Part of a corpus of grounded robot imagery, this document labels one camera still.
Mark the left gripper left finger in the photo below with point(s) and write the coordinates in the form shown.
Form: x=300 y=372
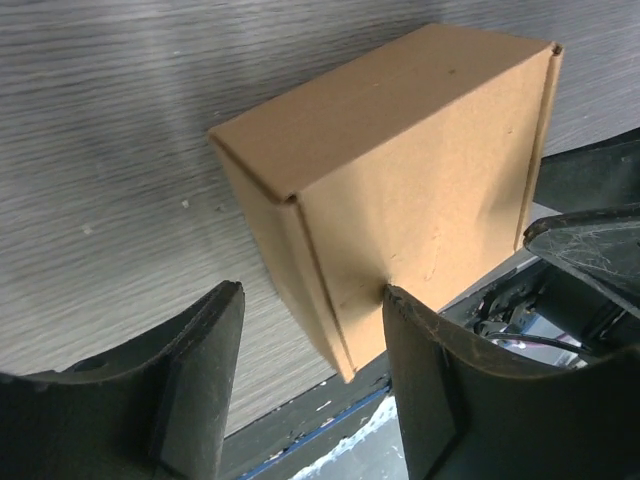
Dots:
x=154 y=407

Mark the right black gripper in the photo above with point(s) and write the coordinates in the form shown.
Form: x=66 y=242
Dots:
x=547 y=315

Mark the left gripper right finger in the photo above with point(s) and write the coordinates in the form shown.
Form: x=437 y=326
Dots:
x=469 y=409

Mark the large cardboard box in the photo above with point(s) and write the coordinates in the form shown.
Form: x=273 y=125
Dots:
x=414 y=164

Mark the white slotted cable duct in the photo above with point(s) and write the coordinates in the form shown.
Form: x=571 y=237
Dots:
x=374 y=452

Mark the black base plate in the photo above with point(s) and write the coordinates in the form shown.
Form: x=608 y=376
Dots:
x=307 y=427

